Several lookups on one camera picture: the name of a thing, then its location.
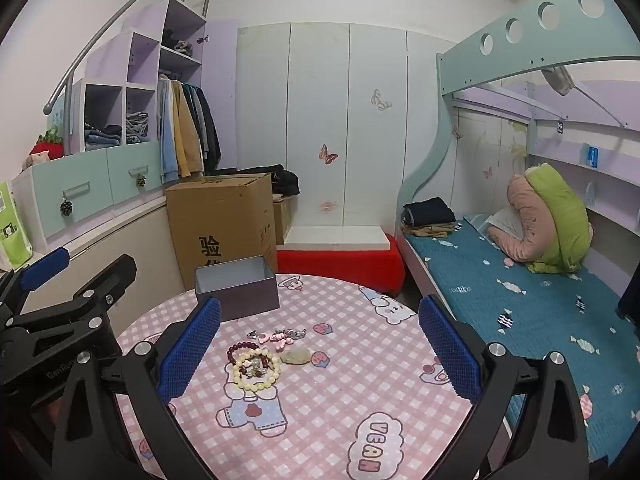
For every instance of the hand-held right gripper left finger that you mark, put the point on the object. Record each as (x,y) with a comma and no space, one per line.
(190,350)

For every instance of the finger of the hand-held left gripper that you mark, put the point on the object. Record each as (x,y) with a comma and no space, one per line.
(112,275)
(45,266)

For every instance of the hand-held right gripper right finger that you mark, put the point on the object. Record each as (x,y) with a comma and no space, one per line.
(447,355)

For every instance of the grey tin box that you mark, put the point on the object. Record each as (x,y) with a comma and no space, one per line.
(240,300)

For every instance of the pale jade pendant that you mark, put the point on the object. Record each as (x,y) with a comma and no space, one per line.
(295,356)

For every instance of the beige curved cabinet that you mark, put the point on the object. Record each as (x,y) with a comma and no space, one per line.
(145,240)

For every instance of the green white bag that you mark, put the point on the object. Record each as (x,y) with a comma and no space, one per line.
(12,230)

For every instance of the pine cone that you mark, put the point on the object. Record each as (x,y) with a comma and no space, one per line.
(65,207)
(141,180)

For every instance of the teal drawer unit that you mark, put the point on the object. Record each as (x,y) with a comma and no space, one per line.
(50,185)

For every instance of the teal candy print bedsheet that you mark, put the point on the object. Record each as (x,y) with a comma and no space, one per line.
(530,320)

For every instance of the red strawberry plush toy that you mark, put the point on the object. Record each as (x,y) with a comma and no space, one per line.
(47,146)

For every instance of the large cardboard box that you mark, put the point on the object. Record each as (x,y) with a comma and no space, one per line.
(220,220)

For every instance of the tan folded garment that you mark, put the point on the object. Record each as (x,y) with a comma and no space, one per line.
(435,230)

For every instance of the pink checkered tablecloth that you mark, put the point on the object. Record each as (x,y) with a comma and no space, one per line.
(325,410)

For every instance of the red ottoman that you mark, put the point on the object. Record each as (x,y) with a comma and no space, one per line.
(340,265)

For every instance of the folded blue jeans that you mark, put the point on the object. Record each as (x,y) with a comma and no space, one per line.
(102,135)

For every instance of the white pillow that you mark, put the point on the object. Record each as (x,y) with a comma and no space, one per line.
(502,222)

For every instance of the folded dark clothes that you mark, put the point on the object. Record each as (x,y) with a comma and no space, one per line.
(430,212)

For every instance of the folded grey clothes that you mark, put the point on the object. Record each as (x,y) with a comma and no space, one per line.
(137,127)

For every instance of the light blue hanging shirt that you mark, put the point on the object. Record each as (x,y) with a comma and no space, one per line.
(167,130)

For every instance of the small cardboard box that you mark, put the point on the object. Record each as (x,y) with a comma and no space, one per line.
(281,220)

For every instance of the yellow hanging jacket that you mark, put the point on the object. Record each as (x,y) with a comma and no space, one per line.
(186,130)

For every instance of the green pink rolled quilt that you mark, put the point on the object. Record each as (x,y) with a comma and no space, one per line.
(555,210)

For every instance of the pile of dark clothes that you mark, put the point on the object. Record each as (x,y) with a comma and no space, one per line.
(286,180)

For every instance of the grey metal handrail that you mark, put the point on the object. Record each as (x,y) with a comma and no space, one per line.
(80,57)

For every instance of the purple stair shelf cabinet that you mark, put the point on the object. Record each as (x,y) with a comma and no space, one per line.
(145,55)

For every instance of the dark grey shelf clothes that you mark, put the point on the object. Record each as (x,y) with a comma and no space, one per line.
(177,42)

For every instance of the small blue box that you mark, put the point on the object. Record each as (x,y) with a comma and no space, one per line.
(591,155)

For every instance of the white butterfly wardrobe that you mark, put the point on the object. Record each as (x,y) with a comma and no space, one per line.
(320,110)

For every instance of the grey clip lamp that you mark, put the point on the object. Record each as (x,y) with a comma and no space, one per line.
(557,80)

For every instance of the teal purple bunk bed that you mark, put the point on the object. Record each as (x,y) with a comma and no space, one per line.
(500,35)

